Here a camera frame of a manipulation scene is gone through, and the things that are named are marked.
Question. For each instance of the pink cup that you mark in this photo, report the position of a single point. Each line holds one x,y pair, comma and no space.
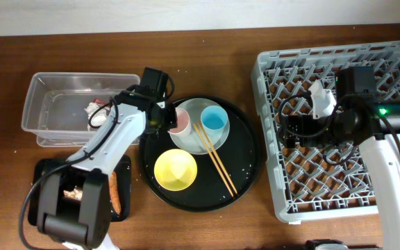
183,127

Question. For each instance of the wooden chopstick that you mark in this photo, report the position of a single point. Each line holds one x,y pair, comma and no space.
221,163
214,161

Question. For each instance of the peanut shells and rice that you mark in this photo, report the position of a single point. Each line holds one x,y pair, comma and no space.
74,195

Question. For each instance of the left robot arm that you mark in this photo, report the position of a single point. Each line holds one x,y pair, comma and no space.
85,226

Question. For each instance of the blue cup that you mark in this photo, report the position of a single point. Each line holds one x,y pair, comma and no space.
214,119

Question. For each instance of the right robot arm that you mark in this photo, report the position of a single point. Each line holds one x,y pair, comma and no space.
354,114

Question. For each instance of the red snack wrapper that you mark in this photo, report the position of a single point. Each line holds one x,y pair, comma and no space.
99,102

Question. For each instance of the round black serving tray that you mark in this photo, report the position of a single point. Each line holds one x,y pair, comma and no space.
240,153

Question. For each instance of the black rectangular tray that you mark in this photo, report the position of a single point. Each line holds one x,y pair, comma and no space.
122,170

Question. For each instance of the yellow bowl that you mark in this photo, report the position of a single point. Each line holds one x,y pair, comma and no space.
175,170

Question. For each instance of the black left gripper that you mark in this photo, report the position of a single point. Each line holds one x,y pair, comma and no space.
171,123

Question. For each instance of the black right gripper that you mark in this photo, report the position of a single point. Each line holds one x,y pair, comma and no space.
307,137

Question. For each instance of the clear plastic bin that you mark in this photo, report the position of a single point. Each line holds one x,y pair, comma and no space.
54,109

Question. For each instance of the orange carrot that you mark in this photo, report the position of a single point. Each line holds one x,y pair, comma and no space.
114,195

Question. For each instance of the white tissue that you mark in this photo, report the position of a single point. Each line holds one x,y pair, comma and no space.
97,114

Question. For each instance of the grey dishwasher rack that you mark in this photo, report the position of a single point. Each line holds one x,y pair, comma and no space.
308,183

